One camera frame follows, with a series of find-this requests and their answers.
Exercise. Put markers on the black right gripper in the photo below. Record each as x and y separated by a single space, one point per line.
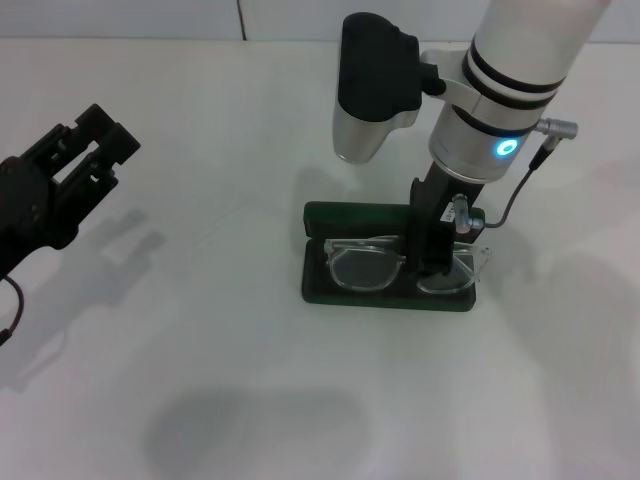
430 220

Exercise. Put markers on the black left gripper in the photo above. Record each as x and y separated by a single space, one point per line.
30 215

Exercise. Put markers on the clear white glasses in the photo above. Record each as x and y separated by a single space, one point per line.
362 270

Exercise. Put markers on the green glasses case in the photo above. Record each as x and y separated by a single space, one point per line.
320 220

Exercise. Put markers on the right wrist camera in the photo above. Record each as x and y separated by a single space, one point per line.
375 65

